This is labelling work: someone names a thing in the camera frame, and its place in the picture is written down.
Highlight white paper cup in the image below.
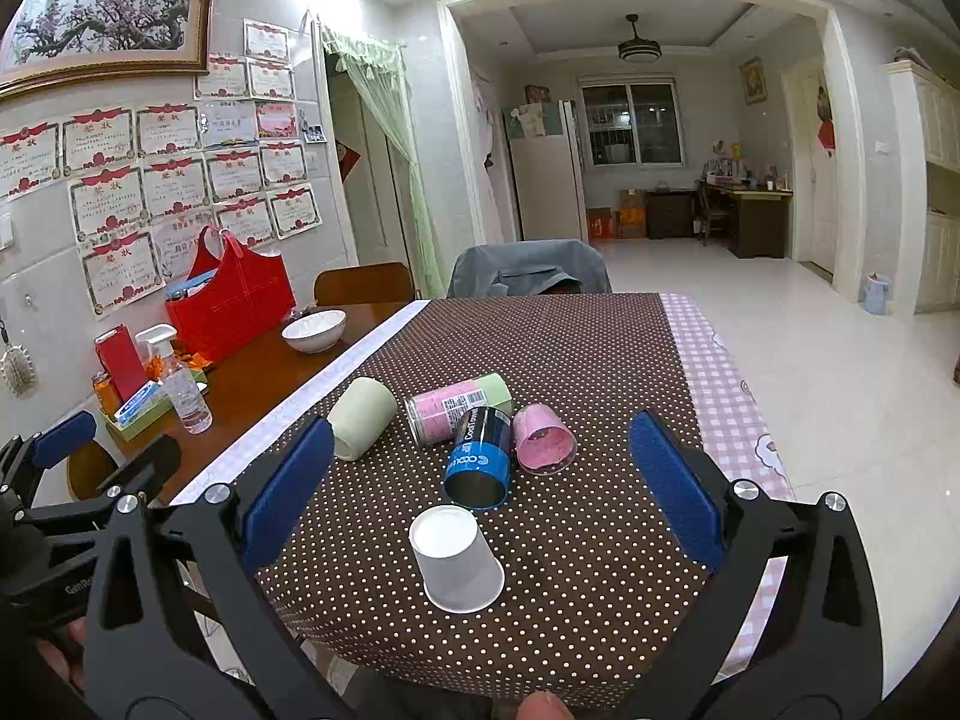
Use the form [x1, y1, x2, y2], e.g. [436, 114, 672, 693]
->
[409, 505, 506, 614]

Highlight pale green cup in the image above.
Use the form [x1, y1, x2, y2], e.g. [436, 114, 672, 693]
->
[327, 377, 397, 461]

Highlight pink plastic cup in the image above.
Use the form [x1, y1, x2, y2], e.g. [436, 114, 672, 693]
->
[512, 403, 578, 476]

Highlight person's left hand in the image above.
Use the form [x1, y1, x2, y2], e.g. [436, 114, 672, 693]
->
[34, 617, 88, 692]

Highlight person's right hand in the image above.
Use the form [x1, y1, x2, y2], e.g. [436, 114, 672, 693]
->
[516, 691, 574, 720]

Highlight white spray bottle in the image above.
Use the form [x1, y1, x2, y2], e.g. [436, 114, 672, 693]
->
[137, 323, 213, 436]

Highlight red gift bag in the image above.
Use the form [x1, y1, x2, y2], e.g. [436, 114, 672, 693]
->
[166, 224, 295, 362]

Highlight white ceramic bowl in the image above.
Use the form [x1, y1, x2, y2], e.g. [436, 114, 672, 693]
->
[281, 309, 347, 355]

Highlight pink checkered tablecloth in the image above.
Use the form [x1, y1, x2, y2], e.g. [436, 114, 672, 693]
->
[643, 294, 794, 656]

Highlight pink green labelled can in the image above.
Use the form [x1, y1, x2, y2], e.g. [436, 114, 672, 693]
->
[405, 374, 516, 447]

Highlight brown polka dot tablecloth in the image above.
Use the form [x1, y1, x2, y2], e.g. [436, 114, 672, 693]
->
[254, 291, 712, 710]

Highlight black blue can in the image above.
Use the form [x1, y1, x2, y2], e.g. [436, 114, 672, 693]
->
[443, 406, 512, 511]

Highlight blue trash bin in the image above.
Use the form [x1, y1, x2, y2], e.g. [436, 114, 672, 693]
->
[862, 273, 892, 316]

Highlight dark wooden desk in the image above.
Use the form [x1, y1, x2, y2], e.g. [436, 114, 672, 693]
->
[700, 182, 793, 259]

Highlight grey cloth covered chair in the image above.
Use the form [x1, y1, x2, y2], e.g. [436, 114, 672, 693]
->
[448, 239, 612, 298]

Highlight orange cardboard box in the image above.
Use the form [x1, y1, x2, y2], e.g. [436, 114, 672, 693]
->
[617, 188, 646, 239]

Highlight framed blossom painting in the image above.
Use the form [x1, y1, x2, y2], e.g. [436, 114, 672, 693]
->
[2, 0, 212, 99]

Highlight green lace door curtain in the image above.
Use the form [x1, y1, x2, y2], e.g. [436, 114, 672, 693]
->
[314, 25, 443, 298]

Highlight white refrigerator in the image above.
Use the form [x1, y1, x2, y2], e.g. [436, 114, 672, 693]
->
[503, 101, 587, 242]

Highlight small framed picture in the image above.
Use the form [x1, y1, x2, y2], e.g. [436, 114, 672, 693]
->
[739, 57, 768, 106]

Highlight ceiling lamp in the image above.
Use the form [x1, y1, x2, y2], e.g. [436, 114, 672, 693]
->
[617, 13, 662, 64]

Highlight white wall cabinet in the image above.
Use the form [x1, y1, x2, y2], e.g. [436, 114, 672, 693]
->
[887, 60, 958, 316]

